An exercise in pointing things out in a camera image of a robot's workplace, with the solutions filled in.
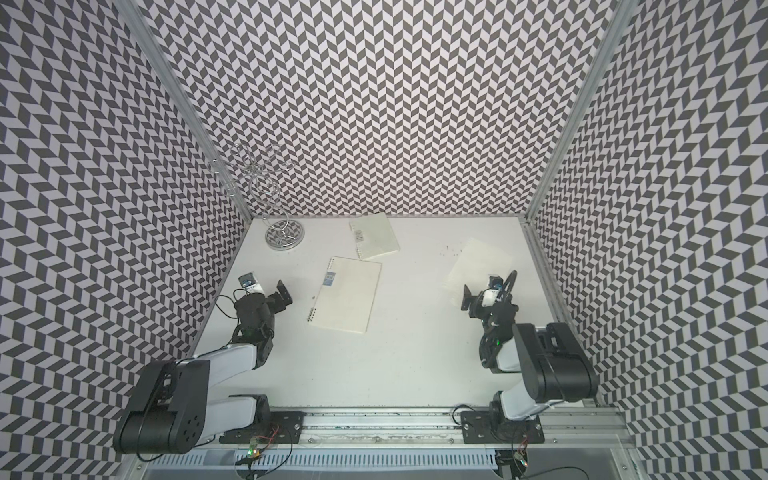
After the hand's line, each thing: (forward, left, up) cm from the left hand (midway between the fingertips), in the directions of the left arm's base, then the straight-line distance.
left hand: (267, 288), depth 90 cm
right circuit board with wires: (-42, -69, -8) cm, 81 cm away
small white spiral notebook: (+26, -31, -6) cm, 41 cm away
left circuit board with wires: (-39, -8, -3) cm, 40 cm away
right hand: (0, -65, -2) cm, 65 cm away
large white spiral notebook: (+2, -22, -8) cm, 24 cm away
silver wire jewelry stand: (+41, +9, +15) cm, 45 cm away
